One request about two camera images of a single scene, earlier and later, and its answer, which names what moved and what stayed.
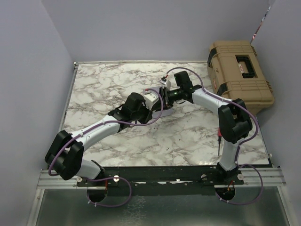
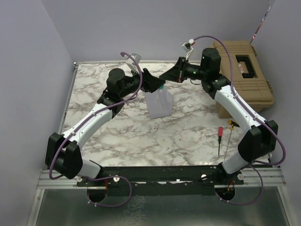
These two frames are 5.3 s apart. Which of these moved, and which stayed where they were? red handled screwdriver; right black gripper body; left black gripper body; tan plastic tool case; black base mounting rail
Moved: left black gripper body; right black gripper body
Stayed: tan plastic tool case; black base mounting rail; red handled screwdriver
